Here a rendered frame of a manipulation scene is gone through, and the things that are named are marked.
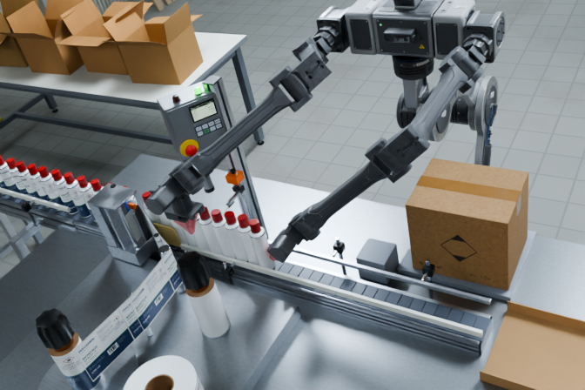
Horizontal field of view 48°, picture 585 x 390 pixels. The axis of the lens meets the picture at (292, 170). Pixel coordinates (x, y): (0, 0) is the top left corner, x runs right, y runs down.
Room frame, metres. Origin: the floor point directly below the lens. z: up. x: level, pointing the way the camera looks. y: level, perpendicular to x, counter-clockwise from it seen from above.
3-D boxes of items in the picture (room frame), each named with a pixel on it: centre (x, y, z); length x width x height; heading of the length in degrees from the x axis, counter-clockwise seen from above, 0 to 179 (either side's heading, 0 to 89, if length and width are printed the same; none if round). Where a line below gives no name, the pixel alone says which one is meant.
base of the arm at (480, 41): (1.68, -0.61, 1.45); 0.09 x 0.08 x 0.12; 53
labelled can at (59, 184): (2.20, 0.90, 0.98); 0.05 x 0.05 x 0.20
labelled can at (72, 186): (2.15, 0.85, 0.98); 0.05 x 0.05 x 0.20
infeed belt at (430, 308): (1.66, 0.23, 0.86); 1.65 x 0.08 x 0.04; 51
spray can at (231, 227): (1.67, 0.23, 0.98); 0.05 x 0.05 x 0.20
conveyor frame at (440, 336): (1.66, 0.23, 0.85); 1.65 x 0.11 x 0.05; 51
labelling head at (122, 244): (1.85, 0.62, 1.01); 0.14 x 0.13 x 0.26; 51
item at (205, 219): (1.73, 0.32, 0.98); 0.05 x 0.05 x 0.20
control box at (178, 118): (1.79, 0.26, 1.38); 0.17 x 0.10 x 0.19; 107
